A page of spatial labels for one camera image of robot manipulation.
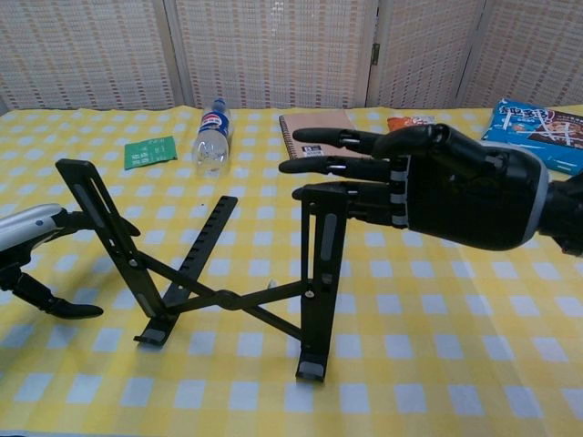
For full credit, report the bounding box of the orange white snack packet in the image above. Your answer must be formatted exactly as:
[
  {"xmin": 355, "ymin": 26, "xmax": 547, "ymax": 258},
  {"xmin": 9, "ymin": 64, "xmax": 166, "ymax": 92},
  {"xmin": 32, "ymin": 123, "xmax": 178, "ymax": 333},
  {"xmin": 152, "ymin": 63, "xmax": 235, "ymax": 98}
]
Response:
[{"xmin": 386, "ymin": 114, "xmax": 438, "ymax": 134}]

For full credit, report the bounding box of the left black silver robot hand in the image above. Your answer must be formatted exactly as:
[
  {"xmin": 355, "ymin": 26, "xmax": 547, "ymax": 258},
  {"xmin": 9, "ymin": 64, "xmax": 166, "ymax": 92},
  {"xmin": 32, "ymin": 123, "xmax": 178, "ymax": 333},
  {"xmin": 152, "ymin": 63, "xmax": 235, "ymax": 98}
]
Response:
[{"xmin": 0, "ymin": 203, "xmax": 141, "ymax": 320}]

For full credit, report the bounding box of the blue biscuit package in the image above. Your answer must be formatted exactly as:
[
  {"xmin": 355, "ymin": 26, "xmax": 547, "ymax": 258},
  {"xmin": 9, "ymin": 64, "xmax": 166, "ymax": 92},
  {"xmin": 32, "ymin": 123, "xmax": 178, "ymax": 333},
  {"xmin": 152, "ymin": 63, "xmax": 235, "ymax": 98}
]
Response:
[{"xmin": 481, "ymin": 97, "xmax": 583, "ymax": 177}]

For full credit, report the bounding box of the bamboo folding screen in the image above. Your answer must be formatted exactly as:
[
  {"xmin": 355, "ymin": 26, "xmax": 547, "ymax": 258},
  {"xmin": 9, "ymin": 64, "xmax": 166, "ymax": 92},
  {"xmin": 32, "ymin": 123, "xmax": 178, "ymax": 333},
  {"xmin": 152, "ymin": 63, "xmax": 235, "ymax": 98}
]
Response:
[{"xmin": 0, "ymin": 0, "xmax": 583, "ymax": 113}]

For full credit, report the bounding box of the green paper packet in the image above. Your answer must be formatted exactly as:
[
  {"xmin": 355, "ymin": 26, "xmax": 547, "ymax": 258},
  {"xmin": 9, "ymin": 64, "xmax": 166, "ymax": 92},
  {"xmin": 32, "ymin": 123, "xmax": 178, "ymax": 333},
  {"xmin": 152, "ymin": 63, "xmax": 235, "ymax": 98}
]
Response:
[{"xmin": 123, "ymin": 135, "xmax": 179, "ymax": 171}]

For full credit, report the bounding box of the clear Pepsi plastic bottle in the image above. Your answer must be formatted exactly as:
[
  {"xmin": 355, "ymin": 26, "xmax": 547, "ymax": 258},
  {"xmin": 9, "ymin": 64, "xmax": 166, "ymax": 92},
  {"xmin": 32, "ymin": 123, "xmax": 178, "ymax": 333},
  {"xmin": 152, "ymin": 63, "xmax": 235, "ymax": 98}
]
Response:
[{"xmin": 191, "ymin": 97, "xmax": 234, "ymax": 178}]

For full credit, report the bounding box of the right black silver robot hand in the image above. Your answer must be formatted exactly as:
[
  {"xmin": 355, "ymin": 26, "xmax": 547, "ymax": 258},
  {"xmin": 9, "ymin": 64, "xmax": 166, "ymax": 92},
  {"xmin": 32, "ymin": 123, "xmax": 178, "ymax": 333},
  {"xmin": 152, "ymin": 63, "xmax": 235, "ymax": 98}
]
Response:
[{"xmin": 278, "ymin": 122, "xmax": 550, "ymax": 251}]

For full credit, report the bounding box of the black folding laptop stand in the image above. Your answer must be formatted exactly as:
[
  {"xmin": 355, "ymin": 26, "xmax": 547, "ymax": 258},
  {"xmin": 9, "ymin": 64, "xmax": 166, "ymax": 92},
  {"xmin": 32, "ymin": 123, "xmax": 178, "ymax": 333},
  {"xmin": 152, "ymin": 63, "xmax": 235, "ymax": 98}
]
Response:
[{"xmin": 55, "ymin": 158, "xmax": 352, "ymax": 383}]

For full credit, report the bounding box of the brown spiral notebook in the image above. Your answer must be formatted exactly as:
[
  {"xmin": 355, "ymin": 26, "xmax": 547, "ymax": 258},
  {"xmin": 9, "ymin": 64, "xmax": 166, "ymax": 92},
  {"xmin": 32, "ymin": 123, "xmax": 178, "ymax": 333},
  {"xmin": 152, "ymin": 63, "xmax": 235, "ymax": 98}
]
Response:
[{"xmin": 278, "ymin": 110, "xmax": 375, "ymax": 161}]

